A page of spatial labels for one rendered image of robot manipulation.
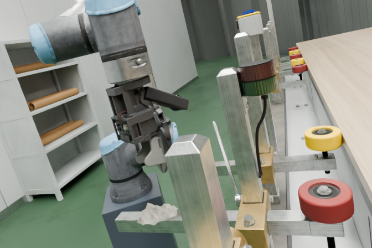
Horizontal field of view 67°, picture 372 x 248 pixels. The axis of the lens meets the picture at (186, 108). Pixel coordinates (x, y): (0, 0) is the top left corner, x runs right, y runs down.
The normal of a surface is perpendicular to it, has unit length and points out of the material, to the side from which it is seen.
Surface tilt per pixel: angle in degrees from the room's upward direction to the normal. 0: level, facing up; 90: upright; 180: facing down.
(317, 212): 90
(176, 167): 90
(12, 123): 90
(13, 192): 90
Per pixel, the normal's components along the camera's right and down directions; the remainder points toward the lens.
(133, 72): 0.38, 0.16
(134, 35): 0.76, -0.02
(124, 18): 0.58, 0.06
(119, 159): 0.15, 0.19
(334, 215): -0.17, 0.27
